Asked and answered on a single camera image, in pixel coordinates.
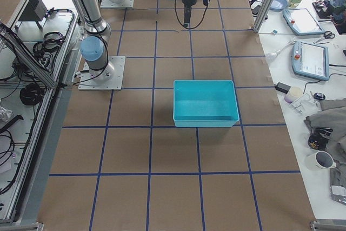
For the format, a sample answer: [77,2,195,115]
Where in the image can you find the light blue plate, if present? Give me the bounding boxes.
[270,0,288,12]

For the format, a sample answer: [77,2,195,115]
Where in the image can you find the turquoise plastic bin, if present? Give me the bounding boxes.
[173,80,239,128]

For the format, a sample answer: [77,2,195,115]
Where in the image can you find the upper teach pendant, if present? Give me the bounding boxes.
[282,8,325,36]

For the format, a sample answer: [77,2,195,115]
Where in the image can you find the teach pendant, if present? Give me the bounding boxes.
[282,8,325,36]
[291,41,330,81]

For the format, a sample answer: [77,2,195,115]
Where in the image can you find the black power adapter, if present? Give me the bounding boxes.
[275,82,291,94]

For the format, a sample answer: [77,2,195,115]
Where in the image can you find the lower teach pendant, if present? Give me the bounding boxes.
[291,41,330,81]

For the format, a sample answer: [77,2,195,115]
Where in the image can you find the black scissors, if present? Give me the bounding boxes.
[313,31,335,44]

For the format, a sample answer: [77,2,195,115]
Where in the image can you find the brown paper table cover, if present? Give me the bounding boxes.
[0,0,317,231]

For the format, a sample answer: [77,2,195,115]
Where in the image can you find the grey cloth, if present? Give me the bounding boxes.
[304,98,346,164]

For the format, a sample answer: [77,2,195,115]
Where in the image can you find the white mug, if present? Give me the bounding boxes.
[304,151,336,171]

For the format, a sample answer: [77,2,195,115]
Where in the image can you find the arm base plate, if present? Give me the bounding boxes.
[78,56,125,91]
[100,0,134,9]

